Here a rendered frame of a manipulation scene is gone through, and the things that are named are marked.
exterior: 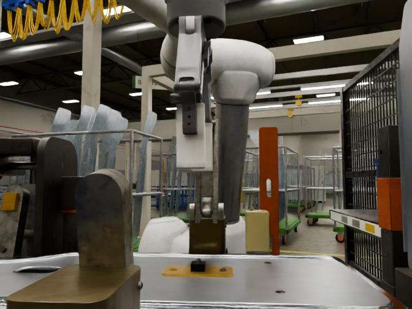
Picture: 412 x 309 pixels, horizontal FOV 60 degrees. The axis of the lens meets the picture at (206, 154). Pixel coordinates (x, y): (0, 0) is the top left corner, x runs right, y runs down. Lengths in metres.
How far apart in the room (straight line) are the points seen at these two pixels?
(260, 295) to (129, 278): 0.16
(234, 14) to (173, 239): 11.97
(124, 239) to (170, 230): 0.87
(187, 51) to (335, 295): 0.28
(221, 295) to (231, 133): 0.72
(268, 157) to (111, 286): 0.40
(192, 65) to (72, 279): 0.23
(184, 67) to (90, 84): 8.35
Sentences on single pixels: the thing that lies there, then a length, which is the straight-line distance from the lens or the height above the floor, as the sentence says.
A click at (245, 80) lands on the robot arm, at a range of 1.01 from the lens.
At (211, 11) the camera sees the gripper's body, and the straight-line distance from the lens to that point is 0.46.
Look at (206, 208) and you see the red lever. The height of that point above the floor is 1.07.
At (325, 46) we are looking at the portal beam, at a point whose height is 3.38.
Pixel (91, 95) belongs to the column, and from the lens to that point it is 8.63.
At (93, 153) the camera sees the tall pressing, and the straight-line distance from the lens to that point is 5.27.
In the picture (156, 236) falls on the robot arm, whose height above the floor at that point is 0.94.
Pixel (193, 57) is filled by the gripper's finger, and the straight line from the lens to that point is 0.38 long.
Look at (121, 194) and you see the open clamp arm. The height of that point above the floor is 1.10.
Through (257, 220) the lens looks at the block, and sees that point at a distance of 0.55.
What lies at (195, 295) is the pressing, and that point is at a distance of 0.37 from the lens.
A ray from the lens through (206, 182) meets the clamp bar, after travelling 0.59.
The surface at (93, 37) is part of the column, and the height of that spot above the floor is 4.45.
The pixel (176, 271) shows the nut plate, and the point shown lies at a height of 1.00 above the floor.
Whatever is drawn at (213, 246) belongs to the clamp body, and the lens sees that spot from 0.58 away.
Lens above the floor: 1.11
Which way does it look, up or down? 4 degrees up
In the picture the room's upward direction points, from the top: straight up
